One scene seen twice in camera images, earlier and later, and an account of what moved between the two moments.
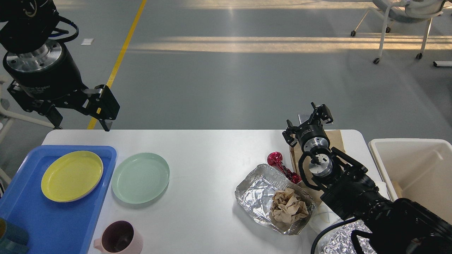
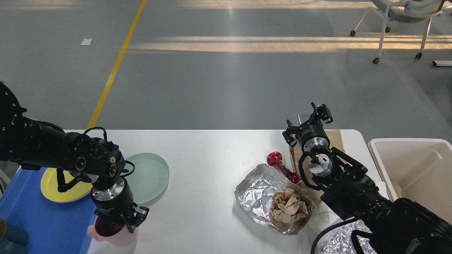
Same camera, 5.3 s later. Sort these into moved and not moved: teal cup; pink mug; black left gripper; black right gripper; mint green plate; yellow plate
Moved: black left gripper; pink mug
Not moved: mint green plate; yellow plate; teal cup; black right gripper
